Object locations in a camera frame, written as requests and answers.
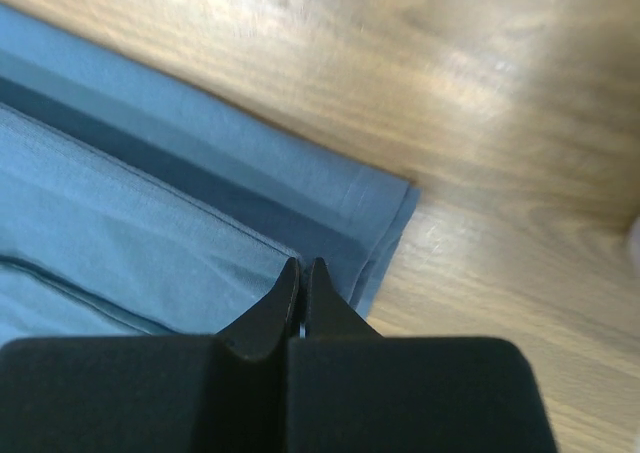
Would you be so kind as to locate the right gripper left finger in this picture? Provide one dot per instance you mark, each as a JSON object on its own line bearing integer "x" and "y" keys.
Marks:
{"x": 169, "y": 393}

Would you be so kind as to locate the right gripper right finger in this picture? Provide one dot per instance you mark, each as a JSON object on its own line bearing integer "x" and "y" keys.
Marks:
{"x": 350, "y": 389}

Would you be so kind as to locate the blue-grey t-shirt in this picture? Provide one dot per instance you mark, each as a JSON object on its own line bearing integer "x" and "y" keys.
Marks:
{"x": 132, "y": 203}

